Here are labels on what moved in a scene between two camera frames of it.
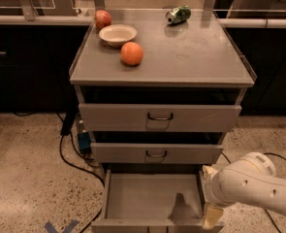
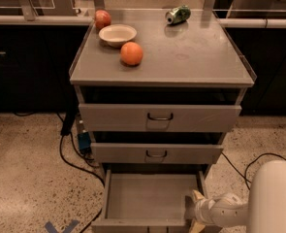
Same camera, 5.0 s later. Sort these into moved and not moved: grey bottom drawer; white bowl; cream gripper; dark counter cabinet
Moved: cream gripper
Not moved: dark counter cabinet; white bowl; grey bottom drawer
